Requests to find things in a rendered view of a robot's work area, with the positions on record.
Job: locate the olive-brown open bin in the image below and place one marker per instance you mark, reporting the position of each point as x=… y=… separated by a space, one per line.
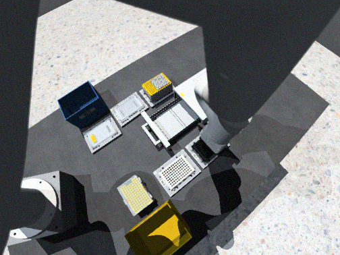
x=161 y=233

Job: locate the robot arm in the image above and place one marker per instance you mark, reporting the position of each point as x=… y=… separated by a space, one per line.
x=250 y=47

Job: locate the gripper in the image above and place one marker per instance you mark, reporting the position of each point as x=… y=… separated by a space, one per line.
x=219 y=149

